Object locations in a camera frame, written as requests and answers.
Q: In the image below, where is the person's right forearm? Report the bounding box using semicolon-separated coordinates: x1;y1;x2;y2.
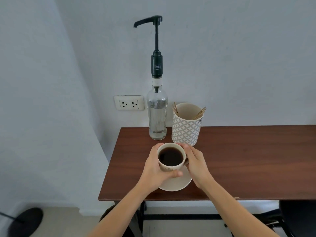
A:
197;178;281;237

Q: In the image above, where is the person's right hand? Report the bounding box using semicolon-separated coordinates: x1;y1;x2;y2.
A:
176;143;215;190

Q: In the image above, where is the black coffee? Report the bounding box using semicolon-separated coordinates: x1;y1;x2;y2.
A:
158;146;184;167

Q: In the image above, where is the bunch of wooden stir sticks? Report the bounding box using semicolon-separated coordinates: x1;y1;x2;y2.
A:
172;102;207;120

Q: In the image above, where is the white patterned ceramic holder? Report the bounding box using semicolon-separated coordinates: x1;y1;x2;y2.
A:
171;103;204;147

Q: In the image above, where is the person's dark trouser leg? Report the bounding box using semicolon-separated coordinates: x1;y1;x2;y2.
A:
99;204;143;237

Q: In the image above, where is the person's left forearm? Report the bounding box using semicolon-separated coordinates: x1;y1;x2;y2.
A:
87;181;154;237

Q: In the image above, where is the cream ceramic coffee cup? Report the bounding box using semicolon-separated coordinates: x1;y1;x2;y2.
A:
157;143;190;172

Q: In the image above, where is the clear glass pump syrup bottle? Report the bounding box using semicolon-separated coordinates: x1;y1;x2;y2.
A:
133;15;169;141

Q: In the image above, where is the person's left hand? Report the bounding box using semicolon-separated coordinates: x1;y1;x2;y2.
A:
137;143;184;193

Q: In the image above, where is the black metal table frame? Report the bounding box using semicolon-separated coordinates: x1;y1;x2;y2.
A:
139;200;287;237

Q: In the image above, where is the cream ceramic saucer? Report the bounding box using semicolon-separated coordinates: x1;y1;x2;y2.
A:
158;170;193;192

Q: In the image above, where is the white double wall socket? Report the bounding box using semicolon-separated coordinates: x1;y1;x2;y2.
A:
114;95;145;112

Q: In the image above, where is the black round stand base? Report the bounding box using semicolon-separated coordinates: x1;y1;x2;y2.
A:
0;207;44;237

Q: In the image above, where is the black chair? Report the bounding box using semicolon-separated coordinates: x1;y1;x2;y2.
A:
278;200;316;237

